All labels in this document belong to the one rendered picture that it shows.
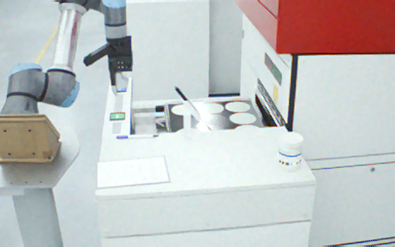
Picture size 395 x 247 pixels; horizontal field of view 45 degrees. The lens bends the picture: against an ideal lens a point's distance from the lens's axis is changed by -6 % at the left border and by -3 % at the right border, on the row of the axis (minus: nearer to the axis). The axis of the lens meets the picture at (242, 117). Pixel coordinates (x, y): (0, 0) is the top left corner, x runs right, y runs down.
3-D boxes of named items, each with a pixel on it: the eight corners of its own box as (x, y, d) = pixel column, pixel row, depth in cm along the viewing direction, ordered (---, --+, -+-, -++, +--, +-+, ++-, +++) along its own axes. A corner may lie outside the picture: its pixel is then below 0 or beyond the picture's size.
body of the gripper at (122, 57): (132, 74, 163) (130, 39, 158) (107, 75, 162) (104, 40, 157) (133, 66, 170) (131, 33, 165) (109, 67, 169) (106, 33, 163)
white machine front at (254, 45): (245, 80, 249) (248, 2, 231) (289, 161, 177) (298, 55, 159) (239, 80, 248) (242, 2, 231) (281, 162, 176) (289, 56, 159)
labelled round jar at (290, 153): (296, 159, 150) (299, 130, 146) (303, 171, 144) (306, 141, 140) (274, 160, 149) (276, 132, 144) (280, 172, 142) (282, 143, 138)
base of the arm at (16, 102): (-9, 116, 161) (-5, 89, 165) (5, 130, 175) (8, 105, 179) (33, 115, 163) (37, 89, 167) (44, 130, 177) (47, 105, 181)
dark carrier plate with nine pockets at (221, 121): (249, 100, 206) (249, 99, 206) (269, 139, 176) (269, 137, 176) (167, 105, 200) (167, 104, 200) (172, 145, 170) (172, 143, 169)
